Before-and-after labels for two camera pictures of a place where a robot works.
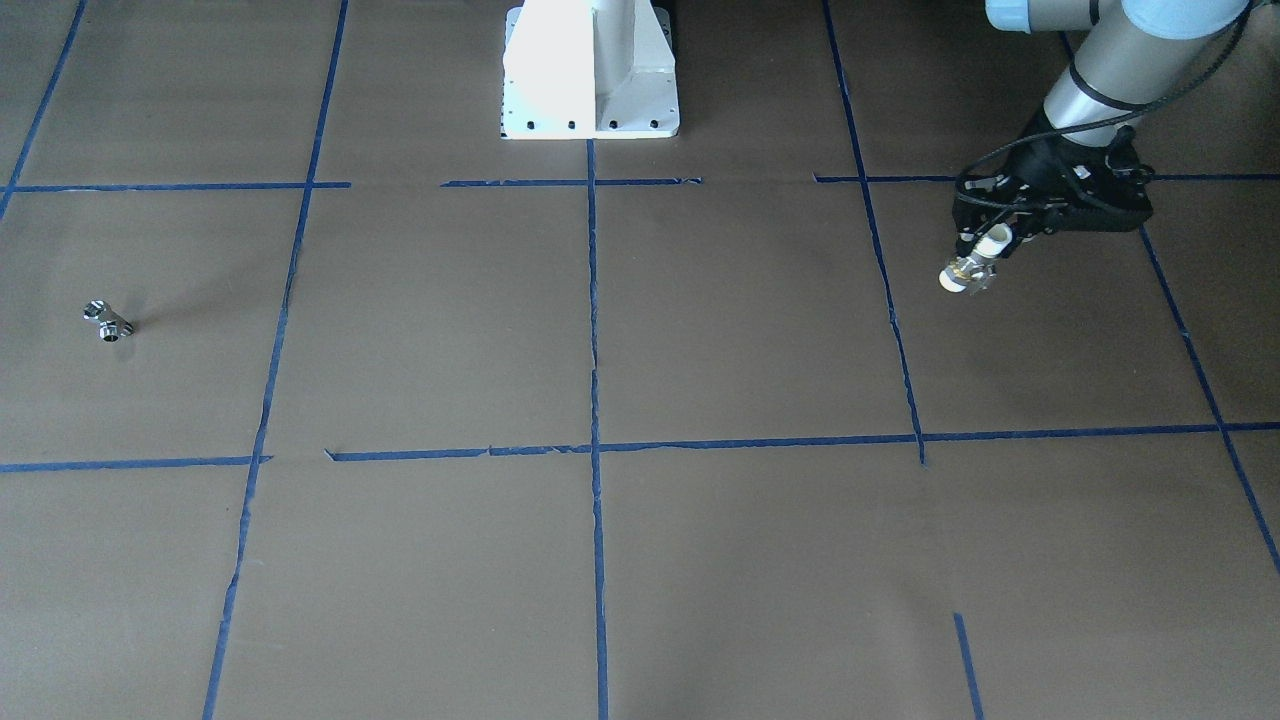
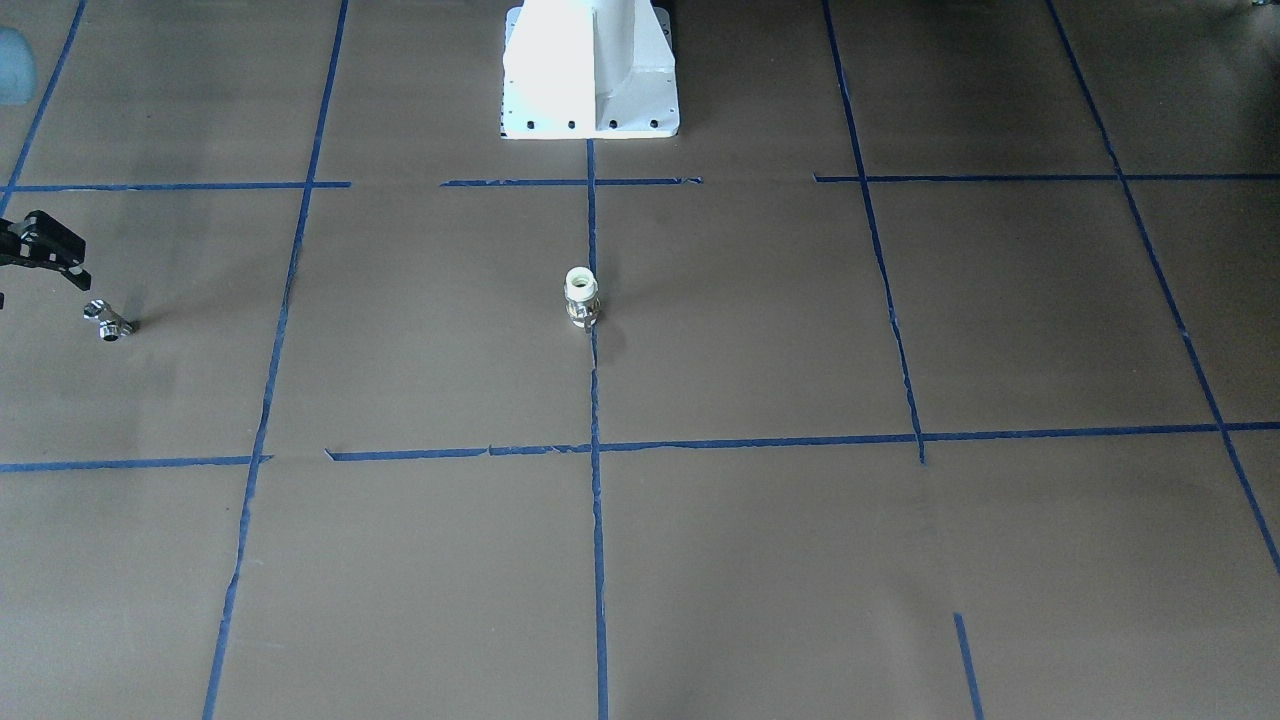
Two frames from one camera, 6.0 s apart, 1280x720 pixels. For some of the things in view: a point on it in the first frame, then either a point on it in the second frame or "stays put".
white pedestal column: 589,69 stays put
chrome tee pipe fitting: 112,325 stays put
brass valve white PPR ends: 973,271 to 581,290
